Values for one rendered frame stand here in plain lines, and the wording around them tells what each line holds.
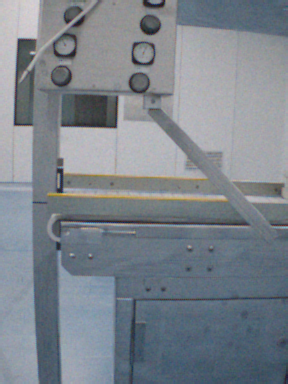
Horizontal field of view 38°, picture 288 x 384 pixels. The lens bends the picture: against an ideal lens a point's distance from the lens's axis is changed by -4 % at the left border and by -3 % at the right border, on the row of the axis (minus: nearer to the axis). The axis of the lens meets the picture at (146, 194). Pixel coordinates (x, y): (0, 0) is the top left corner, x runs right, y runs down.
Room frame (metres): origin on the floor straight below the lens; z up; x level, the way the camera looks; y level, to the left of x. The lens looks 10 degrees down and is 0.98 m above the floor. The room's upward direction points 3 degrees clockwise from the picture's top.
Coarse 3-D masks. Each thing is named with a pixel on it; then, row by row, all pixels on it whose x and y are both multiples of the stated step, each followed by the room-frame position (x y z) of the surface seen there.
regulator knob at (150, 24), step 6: (150, 12) 0.69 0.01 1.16; (156, 12) 0.69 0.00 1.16; (144, 18) 0.68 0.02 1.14; (150, 18) 0.67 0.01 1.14; (156, 18) 0.67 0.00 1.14; (144, 24) 0.67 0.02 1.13; (150, 24) 0.67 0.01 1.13; (156, 24) 0.67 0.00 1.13; (144, 30) 0.69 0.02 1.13; (150, 30) 0.68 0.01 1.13; (156, 30) 0.69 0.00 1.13
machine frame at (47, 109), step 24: (48, 96) 0.99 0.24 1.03; (48, 120) 0.99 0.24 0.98; (48, 144) 0.99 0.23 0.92; (48, 168) 0.99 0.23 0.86; (48, 192) 0.99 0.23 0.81; (48, 216) 0.99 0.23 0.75; (48, 240) 0.99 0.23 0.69; (48, 264) 0.99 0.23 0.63; (48, 288) 0.99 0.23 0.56; (48, 312) 0.99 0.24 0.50; (48, 336) 0.99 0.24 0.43; (48, 360) 0.99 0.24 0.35
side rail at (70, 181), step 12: (72, 180) 0.98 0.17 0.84; (84, 180) 0.98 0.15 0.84; (96, 180) 0.99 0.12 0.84; (108, 180) 0.99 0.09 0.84; (120, 180) 0.99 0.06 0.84; (132, 180) 0.99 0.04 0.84; (144, 180) 1.00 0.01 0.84; (156, 180) 1.00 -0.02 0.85; (168, 180) 1.00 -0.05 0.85; (180, 180) 1.00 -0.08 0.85; (192, 180) 1.01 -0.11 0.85; (204, 180) 1.01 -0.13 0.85; (240, 180) 1.02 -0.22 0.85; (204, 192) 1.01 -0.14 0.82; (216, 192) 1.01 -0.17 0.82; (252, 192) 1.02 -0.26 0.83; (264, 192) 1.02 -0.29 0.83; (276, 192) 1.03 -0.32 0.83
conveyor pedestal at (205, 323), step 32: (128, 288) 0.77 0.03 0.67; (192, 288) 0.78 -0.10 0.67; (224, 288) 0.78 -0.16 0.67; (256, 288) 0.79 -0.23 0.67; (128, 320) 0.77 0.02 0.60; (160, 320) 0.78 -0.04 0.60; (192, 320) 0.79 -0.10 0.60; (224, 320) 0.79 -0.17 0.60; (256, 320) 0.80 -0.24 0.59; (128, 352) 0.77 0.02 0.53; (160, 352) 0.78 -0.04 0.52; (192, 352) 0.79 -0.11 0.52; (224, 352) 0.79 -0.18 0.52; (256, 352) 0.80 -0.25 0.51
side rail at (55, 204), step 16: (48, 208) 0.71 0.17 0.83; (64, 208) 0.71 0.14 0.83; (80, 208) 0.71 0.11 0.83; (96, 208) 0.72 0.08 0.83; (112, 208) 0.72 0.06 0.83; (128, 208) 0.72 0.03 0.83; (144, 208) 0.72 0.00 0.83; (160, 208) 0.73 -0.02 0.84; (176, 208) 0.73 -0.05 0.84; (192, 208) 0.73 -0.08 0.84; (208, 208) 0.73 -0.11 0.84; (224, 208) 0.74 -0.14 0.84; (256, 208) 0.74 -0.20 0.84; (272, 208) 0.75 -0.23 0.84
